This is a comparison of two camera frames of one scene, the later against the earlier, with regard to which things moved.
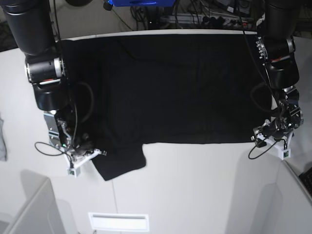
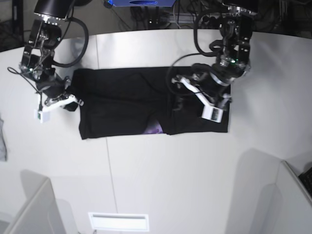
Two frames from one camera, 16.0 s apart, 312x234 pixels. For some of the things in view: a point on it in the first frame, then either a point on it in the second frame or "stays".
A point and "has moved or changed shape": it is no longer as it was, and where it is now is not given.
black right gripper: [276, 127] to [215, 81]
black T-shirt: [127, 91] has moved or changed shape
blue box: [142, 3] stays
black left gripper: [84, 143] to [53, 86]
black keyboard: [306, 178] stays
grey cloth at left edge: [3, 149] stays
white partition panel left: [40, 214] stays
